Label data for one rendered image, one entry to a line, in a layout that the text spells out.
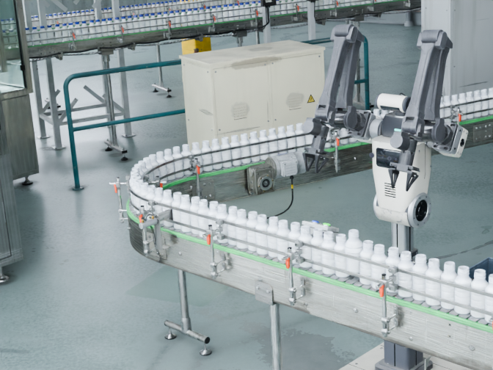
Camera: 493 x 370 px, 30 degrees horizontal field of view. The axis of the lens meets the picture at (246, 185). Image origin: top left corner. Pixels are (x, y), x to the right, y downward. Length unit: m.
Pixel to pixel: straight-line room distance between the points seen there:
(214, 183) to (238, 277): 1.22
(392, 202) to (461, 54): 5.55
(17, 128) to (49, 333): 3.26
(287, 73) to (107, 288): 2.64
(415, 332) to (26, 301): 3.40
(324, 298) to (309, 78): 4.49
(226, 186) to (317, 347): 1.04
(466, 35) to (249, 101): 2.77
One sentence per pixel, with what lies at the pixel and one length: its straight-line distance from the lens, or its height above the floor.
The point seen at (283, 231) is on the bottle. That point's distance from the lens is 3.72.
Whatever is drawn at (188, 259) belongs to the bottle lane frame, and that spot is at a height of 0.89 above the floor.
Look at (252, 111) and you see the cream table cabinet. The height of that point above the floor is 0.73.
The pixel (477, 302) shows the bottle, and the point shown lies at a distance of 3.24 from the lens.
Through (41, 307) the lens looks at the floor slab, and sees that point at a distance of 6.09.
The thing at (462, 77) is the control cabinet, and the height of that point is 0.59.
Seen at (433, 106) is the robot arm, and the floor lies 1.57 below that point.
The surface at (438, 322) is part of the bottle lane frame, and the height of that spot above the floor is 0.96.
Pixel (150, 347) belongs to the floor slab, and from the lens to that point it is 5.38.
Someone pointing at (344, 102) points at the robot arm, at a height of 1.54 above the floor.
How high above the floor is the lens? 2.41
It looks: 17 degrees down
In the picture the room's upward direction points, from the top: 4 degrees counter-clockwise
